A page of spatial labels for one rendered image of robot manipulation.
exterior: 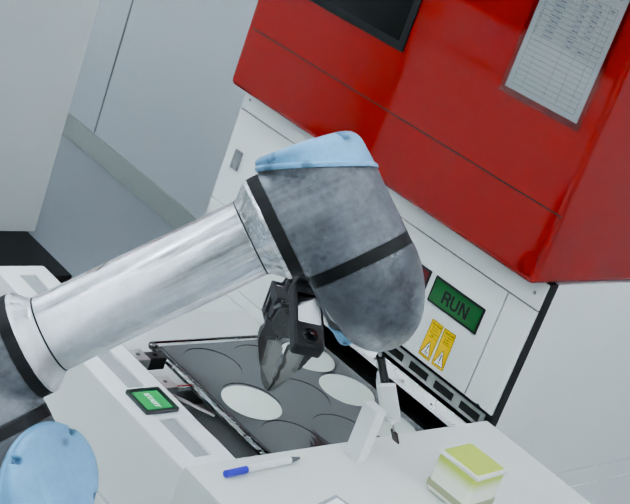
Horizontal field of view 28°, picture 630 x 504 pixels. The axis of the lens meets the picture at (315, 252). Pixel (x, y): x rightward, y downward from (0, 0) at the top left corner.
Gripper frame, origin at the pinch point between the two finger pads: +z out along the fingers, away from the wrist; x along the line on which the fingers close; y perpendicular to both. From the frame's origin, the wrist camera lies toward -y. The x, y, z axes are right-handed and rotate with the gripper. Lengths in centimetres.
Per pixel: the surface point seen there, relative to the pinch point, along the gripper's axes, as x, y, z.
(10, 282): 40.1, 16.7, 1.0
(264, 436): -0.9, -2.9, 7.1
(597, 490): -79, 28, 21
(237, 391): 2.1, 9.1, 7.0
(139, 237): -18, 285, 97
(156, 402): 18.3, -11.3, 0.6
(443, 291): -29.2, 20.8, -13.7
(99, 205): -2, 308, 97
